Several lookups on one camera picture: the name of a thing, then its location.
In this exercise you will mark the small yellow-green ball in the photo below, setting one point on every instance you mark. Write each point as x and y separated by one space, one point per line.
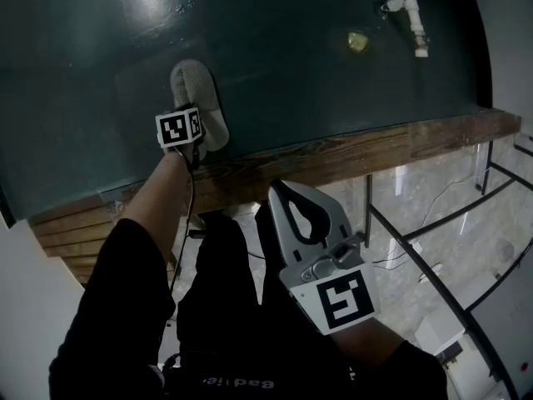
358 42

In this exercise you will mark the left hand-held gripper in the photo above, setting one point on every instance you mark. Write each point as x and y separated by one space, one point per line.
179 125

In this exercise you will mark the black metal railing frame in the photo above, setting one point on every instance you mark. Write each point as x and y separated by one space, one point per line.
416 250

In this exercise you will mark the white plastic pipe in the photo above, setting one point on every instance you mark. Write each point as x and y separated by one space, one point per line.
414 15

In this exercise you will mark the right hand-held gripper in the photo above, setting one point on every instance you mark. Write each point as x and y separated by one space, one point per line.
341 298

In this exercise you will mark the person's right forearm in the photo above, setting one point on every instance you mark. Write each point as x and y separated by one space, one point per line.
362 344

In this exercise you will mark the wooden platform edge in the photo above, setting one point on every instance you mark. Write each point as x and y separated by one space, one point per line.
333 156

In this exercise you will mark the wooden slat steps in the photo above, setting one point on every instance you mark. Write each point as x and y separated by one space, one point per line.
62 240

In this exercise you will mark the person's black shirt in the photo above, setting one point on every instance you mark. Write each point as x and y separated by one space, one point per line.
116 306

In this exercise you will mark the person's left forearm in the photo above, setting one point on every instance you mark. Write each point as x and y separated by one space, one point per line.
154 206

